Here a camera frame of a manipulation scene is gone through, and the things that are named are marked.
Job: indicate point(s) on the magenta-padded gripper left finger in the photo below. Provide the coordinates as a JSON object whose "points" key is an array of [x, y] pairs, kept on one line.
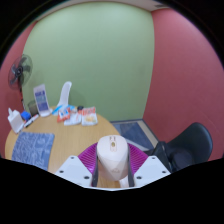
{"points": [[71, 170]]}

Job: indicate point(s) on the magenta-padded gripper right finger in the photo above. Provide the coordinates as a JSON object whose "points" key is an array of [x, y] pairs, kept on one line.
{"points": [[151, 170]]}

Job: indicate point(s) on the pale pink computer mouse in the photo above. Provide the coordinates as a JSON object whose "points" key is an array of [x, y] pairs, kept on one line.
{"points": [[112, 156]]}

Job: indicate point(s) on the blue-grey patterned mouse pad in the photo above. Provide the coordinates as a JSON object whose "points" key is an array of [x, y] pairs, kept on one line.
{"points": [[33, 148]]}

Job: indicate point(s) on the grey-blue floor mat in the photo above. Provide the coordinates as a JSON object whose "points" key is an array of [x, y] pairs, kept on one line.
{"points": [[133, 133]]}

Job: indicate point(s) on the black chair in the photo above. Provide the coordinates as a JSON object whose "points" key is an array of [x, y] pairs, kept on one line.
{"points": [[196, 140]]}

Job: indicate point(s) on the orange and white snack packet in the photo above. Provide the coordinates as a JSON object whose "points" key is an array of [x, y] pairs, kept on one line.
{"points": [[89, 116]]}

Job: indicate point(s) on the light blue packet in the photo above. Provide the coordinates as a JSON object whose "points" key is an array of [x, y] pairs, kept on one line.
{"points": [[58, 109]]}

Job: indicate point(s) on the small black object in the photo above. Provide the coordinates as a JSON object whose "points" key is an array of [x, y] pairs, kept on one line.
{"points": [[80, 108]]}

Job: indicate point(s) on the black-capped white marker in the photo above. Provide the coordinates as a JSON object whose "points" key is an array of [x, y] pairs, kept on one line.
{"points": [[28, 124]]}

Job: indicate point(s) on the red-capped white marker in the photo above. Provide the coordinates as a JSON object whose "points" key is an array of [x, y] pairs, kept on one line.
{"points": [[34, 117]]}

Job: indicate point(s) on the blue whiteboard eraser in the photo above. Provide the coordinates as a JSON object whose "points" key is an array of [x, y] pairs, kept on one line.
{"points": [[25, 115]]}

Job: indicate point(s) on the white tissue box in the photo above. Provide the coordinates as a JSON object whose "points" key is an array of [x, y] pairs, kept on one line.
{"points": [[15, 121]]}

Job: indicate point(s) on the white sign stand blue panels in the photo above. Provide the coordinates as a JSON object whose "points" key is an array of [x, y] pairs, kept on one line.
{"points": [[42, 100]]}

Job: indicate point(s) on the black standing fan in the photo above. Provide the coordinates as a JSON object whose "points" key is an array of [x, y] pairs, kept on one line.
{"points": [[20, 71]]}

